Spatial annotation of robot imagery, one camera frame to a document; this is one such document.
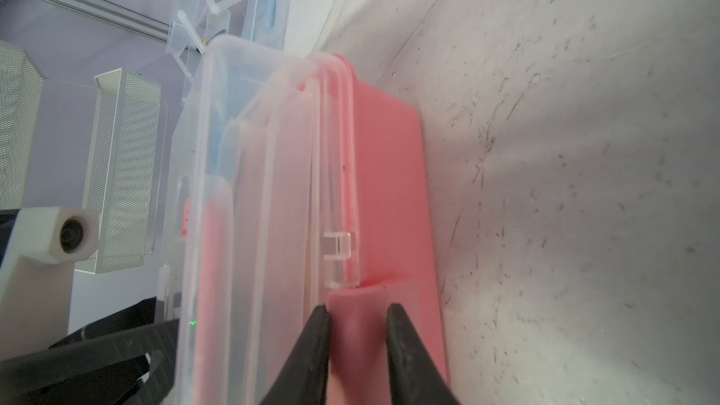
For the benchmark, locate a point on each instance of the lower white mesh wall shelf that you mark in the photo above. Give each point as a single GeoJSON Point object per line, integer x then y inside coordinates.
{"type": "Point", "coordinates": [123, 175]}

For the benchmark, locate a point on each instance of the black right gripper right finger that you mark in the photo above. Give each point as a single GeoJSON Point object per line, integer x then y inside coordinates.
{"type": "Point", "coordinates": [413, 377]}

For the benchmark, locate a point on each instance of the pink toolbox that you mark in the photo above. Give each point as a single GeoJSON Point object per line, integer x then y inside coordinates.
{"type": "Point", "coordinates": [305, 188]}

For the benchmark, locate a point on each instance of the upper white mesh wall shelf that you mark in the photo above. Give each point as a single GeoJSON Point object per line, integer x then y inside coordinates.
{"type": "Point", "coordinates": [21, 90]}

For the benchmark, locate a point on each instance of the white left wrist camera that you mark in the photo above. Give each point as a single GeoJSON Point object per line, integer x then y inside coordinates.
{"type": "Point", "coordinates": [39, 249]}

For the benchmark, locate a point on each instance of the white mesh wall shelf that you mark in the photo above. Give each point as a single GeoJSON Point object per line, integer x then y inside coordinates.
{"type": "Point", "coordinates": [21, 90]}
{"type": "Point", "coordinates": [123, 175]}

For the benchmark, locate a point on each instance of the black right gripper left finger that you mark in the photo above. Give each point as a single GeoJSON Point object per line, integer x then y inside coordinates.
{"type": "Point", "coordinates": [304, 376]}

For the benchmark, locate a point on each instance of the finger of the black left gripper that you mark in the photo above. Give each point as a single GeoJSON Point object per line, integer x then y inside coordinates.
{"type": "Point", "coordinates": [32, 372]}

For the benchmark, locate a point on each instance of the blue tiered toolbox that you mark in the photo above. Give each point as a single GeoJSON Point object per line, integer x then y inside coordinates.
{"type": "Point", "coordinates": [194, 23]}

